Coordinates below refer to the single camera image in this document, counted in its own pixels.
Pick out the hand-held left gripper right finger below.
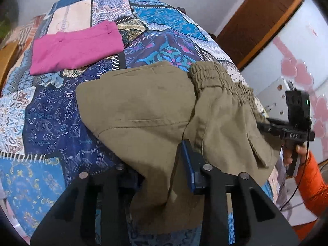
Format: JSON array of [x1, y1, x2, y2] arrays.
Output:
[[179, 139, 301, 246]]

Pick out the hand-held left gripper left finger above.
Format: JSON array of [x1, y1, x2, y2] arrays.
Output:
[[30, 164, 140, 246]]

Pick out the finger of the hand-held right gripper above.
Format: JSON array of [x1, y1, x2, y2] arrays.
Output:
[[256, 118, 290, 137]]

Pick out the khaki pants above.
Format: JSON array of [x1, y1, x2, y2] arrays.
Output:
[[76, 61, 284, 235]]

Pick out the person's right forearm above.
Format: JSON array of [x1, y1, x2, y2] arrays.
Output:
[[295, 151, 328, 217]]

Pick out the folded pink pants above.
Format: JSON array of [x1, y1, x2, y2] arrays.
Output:
[[29, 21, 125, 75]]

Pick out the person's right hand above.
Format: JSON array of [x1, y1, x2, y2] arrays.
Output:
[[282, 144, 309, 166]]

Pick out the white heart sticker sliding door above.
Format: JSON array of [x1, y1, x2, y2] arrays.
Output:
[[241, 0, 328, 164]]

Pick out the patchwork printed bedsheet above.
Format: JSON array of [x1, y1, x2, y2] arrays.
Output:
[[0, 0, 285, 246]]

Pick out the yellow wooden board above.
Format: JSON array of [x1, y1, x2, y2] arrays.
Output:
[[0, 41, 21, 89]]

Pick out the orange striped cloth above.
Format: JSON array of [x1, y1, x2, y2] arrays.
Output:
[[5, 15, 50, 52]]

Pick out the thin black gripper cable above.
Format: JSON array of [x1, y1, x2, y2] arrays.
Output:
[[280, 169, 312, 211]]

